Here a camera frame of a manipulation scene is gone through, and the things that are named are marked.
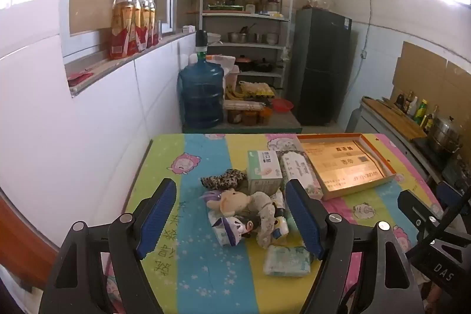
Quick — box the white wall cable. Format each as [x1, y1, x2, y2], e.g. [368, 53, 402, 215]
[353, 0, 376, 94]

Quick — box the cardboard wall panel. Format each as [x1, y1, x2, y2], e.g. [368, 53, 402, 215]
[392, 41, 471, 123]

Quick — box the floral tissue pack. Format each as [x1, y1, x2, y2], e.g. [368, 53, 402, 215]
[278, 150, 324, 200]

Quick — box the wooden cutting board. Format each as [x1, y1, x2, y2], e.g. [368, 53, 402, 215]
[362, 97, 427, 142]

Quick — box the green bottle with yellow cap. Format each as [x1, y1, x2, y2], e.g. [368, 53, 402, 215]
[414, 99, 429, 125]

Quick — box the orange wooden board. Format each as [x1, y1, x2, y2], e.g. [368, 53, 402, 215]
[0, 189, 59, 278]

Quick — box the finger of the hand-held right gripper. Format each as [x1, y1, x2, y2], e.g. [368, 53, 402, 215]
[397, 189, 447, 245]

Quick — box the plush bunny purple dress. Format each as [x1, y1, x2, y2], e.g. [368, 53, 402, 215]
[211, 215, 258, 246]

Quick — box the bunch of bananas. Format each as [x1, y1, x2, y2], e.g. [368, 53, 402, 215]
[225, 84, 245, 100]

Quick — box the white flour bag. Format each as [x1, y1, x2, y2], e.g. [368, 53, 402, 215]
[206, 54, 237, 74]

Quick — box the floral fabric pouch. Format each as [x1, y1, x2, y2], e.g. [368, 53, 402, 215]
[254, 202, 280, 250]

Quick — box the blue water jug with pump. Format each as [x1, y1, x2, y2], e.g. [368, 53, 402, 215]
[177, 30, 226, 129]

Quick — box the colourful striped printed blanket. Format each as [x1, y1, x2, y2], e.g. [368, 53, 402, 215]
[107, 133, 446, 314]

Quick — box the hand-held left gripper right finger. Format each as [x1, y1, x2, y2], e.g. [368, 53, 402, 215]
[285, 179, 424, 314]

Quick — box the egg tray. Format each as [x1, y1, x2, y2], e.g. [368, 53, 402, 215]
[239, 80, 275, 97]

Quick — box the steel pot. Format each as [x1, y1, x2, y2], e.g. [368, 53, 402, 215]
[429, 115, 462, 153]

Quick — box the white metal shelf rack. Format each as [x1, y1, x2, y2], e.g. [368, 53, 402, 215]
[200, 0, 295, 97]

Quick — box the leopard print scarf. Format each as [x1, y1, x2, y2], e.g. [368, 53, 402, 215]
[200, 169, 248, 191]

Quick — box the white pink bag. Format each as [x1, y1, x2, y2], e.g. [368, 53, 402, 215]
[224, 64, 241, 87]

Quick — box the red label oil bottle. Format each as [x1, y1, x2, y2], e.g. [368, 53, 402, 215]
[110, 0, 142, 60]
[149, 0, 160, 45]
[132, 0, 150, 51]
[142, 0, 155, 48]

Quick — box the row of shelf jars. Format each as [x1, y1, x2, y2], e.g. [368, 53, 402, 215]
[210, 0, 282, 15]

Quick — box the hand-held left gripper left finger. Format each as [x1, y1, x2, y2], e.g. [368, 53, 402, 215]
[39, 178, 178, 314]

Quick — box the black stove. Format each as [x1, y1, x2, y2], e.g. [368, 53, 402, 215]
[412, 137, 460, 171]

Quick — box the green white tissue packet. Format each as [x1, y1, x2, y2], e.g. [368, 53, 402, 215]
[263, 244, 313, 278]

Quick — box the purple dress bear plush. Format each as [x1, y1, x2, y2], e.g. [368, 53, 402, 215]
[204, 189, 275, 217]

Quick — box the green white mask box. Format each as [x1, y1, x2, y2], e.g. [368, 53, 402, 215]
[246, 150, 283, 195]

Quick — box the black wok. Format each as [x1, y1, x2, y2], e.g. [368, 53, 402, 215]
[254, 58, 275, 74]

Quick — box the orange-rimmed cardboard box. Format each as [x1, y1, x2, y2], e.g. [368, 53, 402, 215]
[296, 133, 397, 201]

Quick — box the red packet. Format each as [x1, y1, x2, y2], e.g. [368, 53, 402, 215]
[67, 70, 94, 87]

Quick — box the black refrigerator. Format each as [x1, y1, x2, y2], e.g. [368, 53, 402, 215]
[289, 7, 353, 126]

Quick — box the red plastic basket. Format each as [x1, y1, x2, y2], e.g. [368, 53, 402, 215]
[272, 99, 295, 113]

